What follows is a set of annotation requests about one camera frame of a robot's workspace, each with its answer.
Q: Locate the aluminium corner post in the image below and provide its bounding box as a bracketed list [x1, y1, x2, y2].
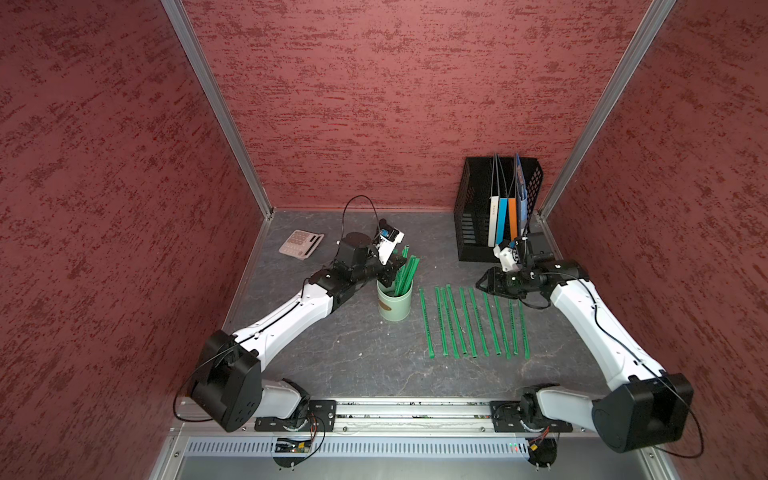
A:
[161, 0, 274, 221]
[539, 0, 676, 223]

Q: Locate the light blue folder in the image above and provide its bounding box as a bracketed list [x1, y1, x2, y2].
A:
[515, 153, 528, 236]

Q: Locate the right aluminium corner post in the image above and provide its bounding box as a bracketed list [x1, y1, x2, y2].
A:
[539, 0, 676, 223]

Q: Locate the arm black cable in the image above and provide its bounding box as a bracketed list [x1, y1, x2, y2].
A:
[340, 194, 382, 241]
[539, 272, 706, 460]

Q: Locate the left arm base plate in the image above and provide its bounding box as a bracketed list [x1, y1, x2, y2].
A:
[254, 399, 338, 434]

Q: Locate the orange spine folder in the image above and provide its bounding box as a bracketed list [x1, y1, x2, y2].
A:
[507, 180, 518, 241]

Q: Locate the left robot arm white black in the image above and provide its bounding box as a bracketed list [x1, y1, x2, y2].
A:
[188, 221, 406, 432]

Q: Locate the aluminium mounting rail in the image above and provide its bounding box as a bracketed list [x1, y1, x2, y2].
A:
[173, 395, 655, 438]

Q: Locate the left aluminium corner post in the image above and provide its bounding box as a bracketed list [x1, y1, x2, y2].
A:
[161, 0, 274, 221]

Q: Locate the black mesh file organizer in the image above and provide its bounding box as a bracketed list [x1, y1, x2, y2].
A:
[453, 155, 543, 263]

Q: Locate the green straw upright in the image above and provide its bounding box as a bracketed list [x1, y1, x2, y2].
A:
[394, 245, 409, 297]

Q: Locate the blue spine folder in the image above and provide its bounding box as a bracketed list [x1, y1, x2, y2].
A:
[494, 157, 510, 244]

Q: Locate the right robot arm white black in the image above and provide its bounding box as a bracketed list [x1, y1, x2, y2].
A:
[476, 260, 693, 453]

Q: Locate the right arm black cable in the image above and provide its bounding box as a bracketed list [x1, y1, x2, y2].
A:
[539, 272, 706, 460]

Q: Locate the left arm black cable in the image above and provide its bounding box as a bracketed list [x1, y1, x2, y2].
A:
[340, 194, 382, 241]

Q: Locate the pale green storage cup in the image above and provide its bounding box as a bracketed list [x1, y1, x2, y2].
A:
[376, 282, 413, 322]

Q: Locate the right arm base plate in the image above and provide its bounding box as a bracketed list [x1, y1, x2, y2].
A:
[490, 401, 574, 435]

